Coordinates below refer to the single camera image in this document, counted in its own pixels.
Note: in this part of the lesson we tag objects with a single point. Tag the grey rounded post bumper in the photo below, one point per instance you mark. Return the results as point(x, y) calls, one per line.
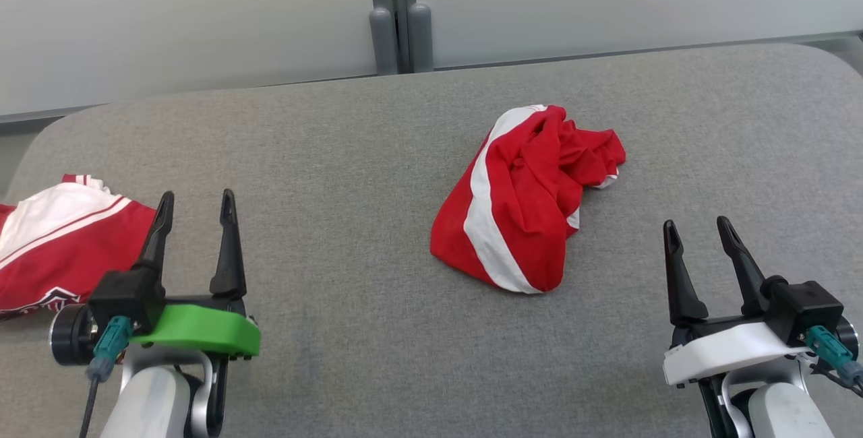
point(420, 37)
point(383, 40)

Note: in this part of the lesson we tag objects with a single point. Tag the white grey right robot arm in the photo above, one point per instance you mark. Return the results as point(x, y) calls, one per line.
point(785, 411)

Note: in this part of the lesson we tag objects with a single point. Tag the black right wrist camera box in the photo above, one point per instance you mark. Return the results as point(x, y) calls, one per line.
point(806, 306)

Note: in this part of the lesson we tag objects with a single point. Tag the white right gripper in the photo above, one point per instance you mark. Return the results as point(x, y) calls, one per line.
point(728, 350)

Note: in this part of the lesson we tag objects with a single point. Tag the red shorts with white stripe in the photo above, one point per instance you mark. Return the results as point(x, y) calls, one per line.
point(519, 215)

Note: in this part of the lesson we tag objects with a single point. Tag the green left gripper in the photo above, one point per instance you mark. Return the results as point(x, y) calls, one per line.
point(202, 330)

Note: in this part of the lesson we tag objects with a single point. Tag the red and white jersey shirt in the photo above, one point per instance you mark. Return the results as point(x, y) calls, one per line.
point(61, 256)

